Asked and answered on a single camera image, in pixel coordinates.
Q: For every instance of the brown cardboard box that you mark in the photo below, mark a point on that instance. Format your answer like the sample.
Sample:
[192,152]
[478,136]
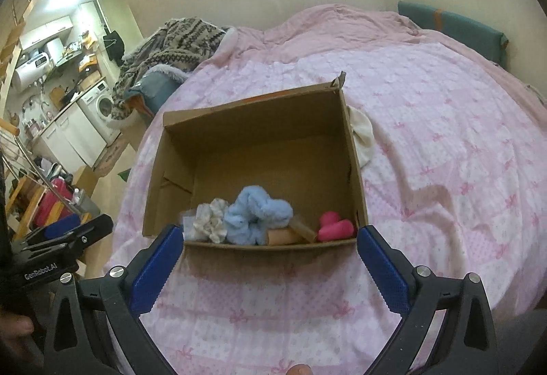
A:
[265,153]

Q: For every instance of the red suitcase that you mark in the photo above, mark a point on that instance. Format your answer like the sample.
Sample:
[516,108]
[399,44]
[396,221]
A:
[53,200]

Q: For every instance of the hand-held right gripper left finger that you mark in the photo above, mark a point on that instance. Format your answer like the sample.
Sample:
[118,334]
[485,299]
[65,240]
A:
[151,272]

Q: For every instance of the grey patterned knit blanket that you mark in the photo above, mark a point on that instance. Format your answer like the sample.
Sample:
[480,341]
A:
[171,46]

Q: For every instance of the metal railing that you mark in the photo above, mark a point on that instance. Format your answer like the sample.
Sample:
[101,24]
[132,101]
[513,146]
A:
[38,176]

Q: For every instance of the person's left hand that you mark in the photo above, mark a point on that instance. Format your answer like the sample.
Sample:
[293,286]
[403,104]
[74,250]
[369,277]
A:
[17,326]

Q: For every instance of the white washing machine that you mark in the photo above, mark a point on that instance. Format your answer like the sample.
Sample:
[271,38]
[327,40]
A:
[101,106]

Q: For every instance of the pink patterned bed sheet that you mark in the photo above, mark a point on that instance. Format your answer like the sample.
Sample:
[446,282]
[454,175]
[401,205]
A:
[427,144]

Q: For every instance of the pink socks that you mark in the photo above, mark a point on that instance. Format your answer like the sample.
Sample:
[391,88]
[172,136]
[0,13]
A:
[335,226]

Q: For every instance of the white cloth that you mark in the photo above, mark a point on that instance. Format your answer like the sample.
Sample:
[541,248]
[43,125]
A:
[362,135]

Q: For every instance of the blue-grey fleece pillow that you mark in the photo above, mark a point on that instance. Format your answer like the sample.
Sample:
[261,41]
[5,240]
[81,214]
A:
[156,86]

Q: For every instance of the black hanging bag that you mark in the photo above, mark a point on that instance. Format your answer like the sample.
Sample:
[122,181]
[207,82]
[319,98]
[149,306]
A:
[113,45]

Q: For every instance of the light blue fluffy scrunchie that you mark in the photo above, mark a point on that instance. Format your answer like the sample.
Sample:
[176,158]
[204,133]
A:
[256,221]

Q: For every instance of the clear packet with white item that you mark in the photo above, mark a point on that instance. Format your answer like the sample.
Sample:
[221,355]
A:
[188,225]

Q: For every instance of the white water heater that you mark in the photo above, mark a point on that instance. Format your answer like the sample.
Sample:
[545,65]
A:
[29,69]

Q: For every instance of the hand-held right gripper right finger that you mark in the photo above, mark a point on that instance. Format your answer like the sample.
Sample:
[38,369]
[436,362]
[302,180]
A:
[384,272]

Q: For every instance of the white kitchen cabinet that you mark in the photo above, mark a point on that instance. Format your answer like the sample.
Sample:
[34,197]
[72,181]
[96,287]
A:
[72,135]

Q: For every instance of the teal headboard cushion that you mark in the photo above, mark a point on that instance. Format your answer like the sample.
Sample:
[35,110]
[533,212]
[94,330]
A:
[453,26]

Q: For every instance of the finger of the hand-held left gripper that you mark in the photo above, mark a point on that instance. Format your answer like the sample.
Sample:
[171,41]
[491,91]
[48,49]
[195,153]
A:
[96,227]
[60,226]

